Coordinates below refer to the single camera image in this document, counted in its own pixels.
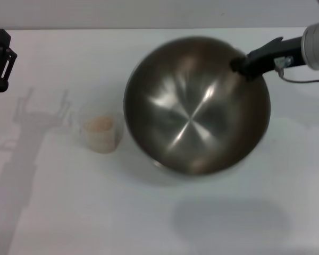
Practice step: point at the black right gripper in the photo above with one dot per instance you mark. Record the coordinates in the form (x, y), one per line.
(291, 51)

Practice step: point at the stainless steel mixing bowl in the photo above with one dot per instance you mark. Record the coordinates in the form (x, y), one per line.
(196, 106)

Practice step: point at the white rice grains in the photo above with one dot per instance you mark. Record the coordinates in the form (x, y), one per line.
(99, 125)

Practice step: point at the clear plastic measuring cup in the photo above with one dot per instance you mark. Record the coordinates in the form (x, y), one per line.
(101, 132)

